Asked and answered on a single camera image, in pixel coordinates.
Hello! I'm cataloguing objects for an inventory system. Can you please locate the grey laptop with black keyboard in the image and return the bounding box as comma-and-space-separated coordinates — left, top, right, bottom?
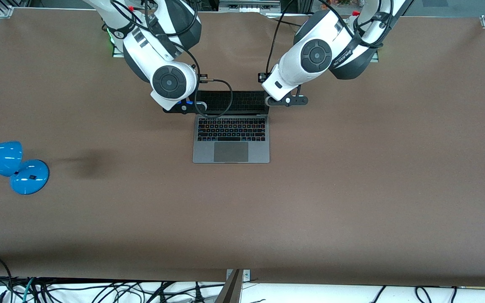
192, 90, 271, 164

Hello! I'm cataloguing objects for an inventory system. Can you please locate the grey power strip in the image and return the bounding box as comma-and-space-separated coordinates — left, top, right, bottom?
219, 0, 282, 13

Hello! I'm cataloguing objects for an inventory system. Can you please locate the blue desk lamp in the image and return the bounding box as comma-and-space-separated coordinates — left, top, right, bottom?
0, 141, 50, 195

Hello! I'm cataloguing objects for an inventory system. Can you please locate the black left camera mount bracket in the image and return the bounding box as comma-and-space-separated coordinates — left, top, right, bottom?
273, 96, 309, 106

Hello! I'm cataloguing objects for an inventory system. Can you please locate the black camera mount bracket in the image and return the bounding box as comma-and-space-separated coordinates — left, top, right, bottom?
273, 96, 309, 106
163, 100, 199, 114

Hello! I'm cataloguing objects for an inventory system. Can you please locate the black cable on table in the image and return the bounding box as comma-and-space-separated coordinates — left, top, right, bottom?
268, 15, 307, 28

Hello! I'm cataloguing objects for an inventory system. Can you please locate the black right camera mount bracket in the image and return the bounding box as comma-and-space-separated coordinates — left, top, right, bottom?
163, 100, 199, 114

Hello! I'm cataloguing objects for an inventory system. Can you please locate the metal table edge bracket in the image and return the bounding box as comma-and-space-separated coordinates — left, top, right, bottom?
215, 269, 251, 303

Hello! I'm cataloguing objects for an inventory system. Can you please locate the teal cable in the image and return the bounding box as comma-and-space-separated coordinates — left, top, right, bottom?
22, 277, 36, 303

